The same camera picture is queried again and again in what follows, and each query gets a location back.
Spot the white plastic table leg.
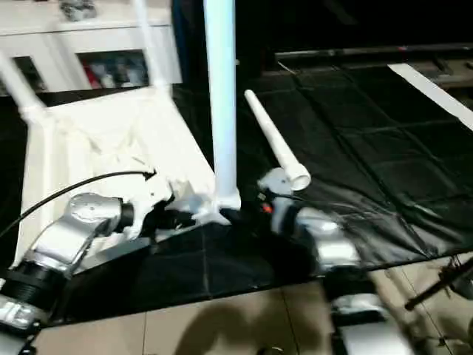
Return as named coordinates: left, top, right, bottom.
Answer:
left=244, top=89, right=312, bottom=192
left=0, top=51, right=47, bottom=119
left=203, top=0, right=243, bottom=212
left=135, top=0, right=173, bottom=95

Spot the white plastic table top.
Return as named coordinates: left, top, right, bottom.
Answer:
left=10, top=87, right=243, bottom=271

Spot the black work mat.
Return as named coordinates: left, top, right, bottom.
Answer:
left=0, top=62, right=473, bottom=322

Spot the black tripod stand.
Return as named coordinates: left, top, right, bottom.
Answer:
left=404, top=258, right=473, bottom=310

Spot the white glass-door cabinet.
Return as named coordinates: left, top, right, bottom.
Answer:
left=0, top=0, right=182, bottom=95

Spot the white flat strip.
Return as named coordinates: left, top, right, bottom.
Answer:
left=387, top=63, right=473, bottom=130

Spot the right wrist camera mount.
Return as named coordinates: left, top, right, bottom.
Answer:
left=257, top=168, right=296, bottom=234

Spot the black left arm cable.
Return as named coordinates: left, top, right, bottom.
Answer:
left=0, top=169, right=158, bottom=237

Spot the black metal rail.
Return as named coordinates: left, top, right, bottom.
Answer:
left=275, top=43, right=473, bottom=58

